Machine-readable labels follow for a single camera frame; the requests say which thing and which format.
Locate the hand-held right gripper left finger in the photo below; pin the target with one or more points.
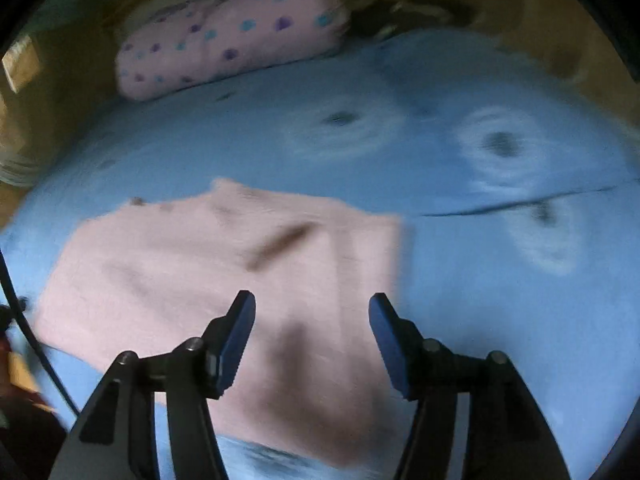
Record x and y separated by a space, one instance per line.
235 345

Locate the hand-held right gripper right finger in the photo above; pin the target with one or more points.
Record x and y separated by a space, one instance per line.
395 355

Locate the pale striped cloth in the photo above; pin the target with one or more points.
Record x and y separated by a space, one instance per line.
15 167

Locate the pink heart-print pillow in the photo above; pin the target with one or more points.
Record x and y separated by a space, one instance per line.
235 35

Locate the dark crumpled cloth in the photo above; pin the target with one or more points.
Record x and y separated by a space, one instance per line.
400 17

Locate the pink knit cardigan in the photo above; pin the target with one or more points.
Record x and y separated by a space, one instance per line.
175 260

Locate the loose light blue cloth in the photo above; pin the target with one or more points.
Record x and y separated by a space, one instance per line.
500 85

